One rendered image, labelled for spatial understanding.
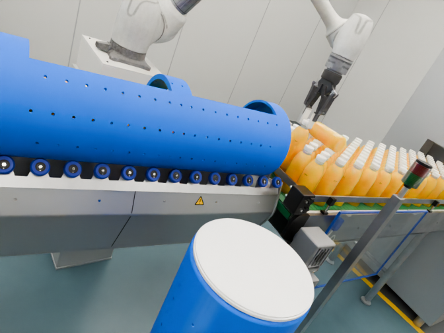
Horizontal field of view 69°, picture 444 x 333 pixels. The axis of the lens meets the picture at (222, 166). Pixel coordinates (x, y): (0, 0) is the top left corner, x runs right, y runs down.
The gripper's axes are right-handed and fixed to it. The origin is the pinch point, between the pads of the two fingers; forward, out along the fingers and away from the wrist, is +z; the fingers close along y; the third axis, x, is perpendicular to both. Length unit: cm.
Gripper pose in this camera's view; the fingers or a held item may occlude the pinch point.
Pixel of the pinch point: (308, 118)
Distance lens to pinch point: 138.7
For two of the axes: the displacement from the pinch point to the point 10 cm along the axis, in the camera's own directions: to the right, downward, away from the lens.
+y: 4.4, 5.4, -7.2
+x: 8.2, 1.0, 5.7
